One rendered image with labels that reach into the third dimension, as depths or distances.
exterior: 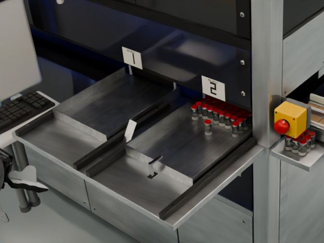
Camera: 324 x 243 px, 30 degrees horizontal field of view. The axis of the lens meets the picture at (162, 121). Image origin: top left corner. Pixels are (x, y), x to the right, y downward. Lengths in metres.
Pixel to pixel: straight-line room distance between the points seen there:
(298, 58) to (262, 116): 0.19
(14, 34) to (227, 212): 0.98
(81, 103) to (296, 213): 0.82
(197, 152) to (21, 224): 1.41
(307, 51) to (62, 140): 0.78
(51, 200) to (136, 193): 1.45
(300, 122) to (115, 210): 1.18
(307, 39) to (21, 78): 1.10
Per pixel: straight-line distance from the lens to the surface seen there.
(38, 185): 1.40
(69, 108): 2.04
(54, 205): 3.03
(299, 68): 1.77
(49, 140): 1.92
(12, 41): 2.26
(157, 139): 1.83
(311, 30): 1.76
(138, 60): 1.97
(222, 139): 1.81
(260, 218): 1.97
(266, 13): 1.55
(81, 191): 2.77
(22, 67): 2.32
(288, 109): 1.67
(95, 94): 2.10
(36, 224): 2.96
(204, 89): 1.81
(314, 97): 1.85
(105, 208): 2.68
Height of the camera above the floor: 1.96
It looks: 34 degrees down
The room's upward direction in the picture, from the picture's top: 7 degrees counter-clockwise
